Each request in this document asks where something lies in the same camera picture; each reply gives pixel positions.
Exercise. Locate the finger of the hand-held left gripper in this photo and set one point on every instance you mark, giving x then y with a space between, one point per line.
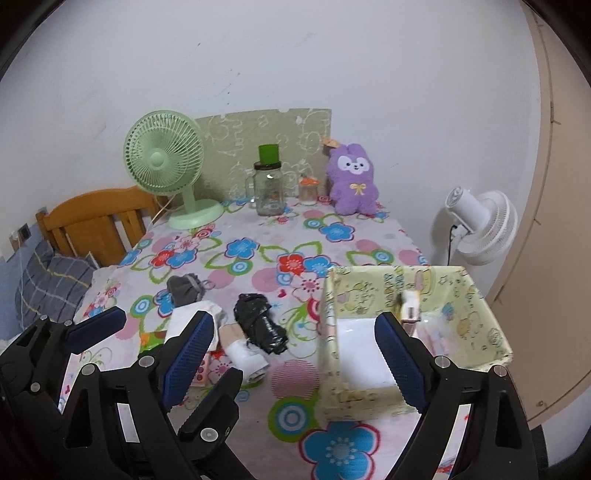
217 401
97 325

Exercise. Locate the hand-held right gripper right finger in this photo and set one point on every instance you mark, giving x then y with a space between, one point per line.
399 360

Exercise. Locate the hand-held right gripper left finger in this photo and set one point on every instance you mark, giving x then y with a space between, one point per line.
189 355

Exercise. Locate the white roll with beige band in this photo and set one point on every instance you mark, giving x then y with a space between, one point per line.
244 357

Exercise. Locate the yellow printed fabric box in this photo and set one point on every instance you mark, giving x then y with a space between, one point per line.
355 401

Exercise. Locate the grey sock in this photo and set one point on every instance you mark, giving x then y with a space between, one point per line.
182 288

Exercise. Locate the pink printed packet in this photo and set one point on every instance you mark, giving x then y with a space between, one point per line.
216 369

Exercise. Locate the white cloth piece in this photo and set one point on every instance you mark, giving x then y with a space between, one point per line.
182 318

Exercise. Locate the pink white packet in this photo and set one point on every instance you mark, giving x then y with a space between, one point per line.
434 334

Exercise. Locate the small white item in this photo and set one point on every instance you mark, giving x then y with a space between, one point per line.
410 304

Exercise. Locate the grey plaid pillow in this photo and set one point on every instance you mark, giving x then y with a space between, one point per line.
51 281

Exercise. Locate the black rolled plastic bag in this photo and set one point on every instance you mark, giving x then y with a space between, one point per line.
258 323

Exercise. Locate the floral tablecloth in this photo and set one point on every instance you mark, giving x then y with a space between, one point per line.
258 277

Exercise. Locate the white standing fan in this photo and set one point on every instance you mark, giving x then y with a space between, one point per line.
466 214

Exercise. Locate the green desk fan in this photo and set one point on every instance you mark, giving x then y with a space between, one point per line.
161 159

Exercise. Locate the glass jar mug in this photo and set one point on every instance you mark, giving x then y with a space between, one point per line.
269 194

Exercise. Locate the purple plush rabbit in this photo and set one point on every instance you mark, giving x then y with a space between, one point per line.
353 184

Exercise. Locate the cotton swab jar orange lid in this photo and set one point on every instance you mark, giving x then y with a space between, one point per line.
308 191

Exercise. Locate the beige door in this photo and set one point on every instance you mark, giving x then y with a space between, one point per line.
554 230

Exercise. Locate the green plastic cup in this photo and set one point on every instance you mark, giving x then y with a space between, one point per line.
268 154

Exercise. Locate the orange plush tag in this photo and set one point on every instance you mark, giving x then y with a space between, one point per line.
328 141

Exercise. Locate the wall socket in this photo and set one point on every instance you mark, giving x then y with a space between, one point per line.
23 233

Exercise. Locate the green patterned wall board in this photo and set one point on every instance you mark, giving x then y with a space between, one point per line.
277 129

